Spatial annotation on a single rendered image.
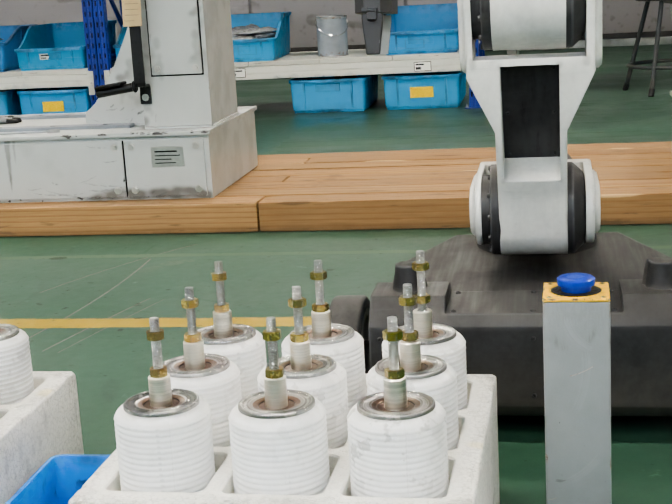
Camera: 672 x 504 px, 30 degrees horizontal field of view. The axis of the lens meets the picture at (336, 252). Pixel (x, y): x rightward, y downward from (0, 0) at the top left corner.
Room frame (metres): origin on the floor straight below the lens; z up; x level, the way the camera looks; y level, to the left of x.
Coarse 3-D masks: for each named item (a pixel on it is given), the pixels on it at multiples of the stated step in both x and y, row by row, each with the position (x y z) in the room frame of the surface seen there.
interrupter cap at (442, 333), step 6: (438, 324) 1.40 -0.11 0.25; (402, 330) 1.39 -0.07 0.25; (438, 330) 1.39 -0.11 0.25; (444, 330) 1.38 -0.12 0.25; (450, 330) 1.38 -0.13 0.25; (432, 336) 1.37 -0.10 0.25; (438, 336) 1.36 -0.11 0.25; (444, 336) 1.36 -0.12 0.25; (450, 336) 1.35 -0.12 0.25; (420, 342) 1.34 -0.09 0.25; (426, 342) 1.34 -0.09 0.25; (432, 342) 1.34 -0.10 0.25; (438, 342) 1.34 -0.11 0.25
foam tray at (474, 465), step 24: (480, 384) 1.40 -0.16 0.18; (480, 408) 1.32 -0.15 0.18; (480, 432) 1.25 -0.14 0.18; (216, 456) 1.23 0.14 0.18; (336, 456) 1.20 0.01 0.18; (456, 456) 1.18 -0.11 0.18; (480, 456) 1.18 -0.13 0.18; (96, 480) 1.17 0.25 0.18; (216, 480) 1.16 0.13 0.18; (336, 480) 1.14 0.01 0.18; (456, 480) 1.12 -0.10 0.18; (480, 480) 1.15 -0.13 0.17
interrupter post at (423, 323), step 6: (414, 312) 1.37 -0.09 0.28; (420, 312) 1.37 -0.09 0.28; (426, 312) 1.37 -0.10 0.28; (414, 318) 1.37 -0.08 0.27; (420, 318) 1.37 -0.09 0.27; (426, 318) 1.37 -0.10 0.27; (414, 324) 1.37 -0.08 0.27; (420, 324) 1.37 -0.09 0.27; (426, 324) 1.37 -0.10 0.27; (432, 324) 1.37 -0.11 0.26; (420, 330) 1.37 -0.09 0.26; (426, 330) 1.37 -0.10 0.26; (432, 330) 1.37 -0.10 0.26; (420, 336) 1.37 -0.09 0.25; (426, 336) 1.37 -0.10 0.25
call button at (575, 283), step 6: (564, 276) 1.30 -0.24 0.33; (570, 276) 1.30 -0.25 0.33; (576, 276) 1.30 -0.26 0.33; (582, 276) 1.30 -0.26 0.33; (588, 276) 1.30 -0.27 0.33; (558, 282) 1.30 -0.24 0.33; (564, 282) 1.29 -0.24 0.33; (570, 282) 1.28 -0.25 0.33; (576, 282) 1.28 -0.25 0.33; (582, 282) 1.28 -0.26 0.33; (588, 282) 1.28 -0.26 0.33; (594, 282) 1.29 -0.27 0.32; (564, 288) 1.29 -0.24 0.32; (570, 288) 1.29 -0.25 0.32; (576, 288) 1.28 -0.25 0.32; (582, 288) 1.29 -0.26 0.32; (588, 288) 1.29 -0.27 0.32
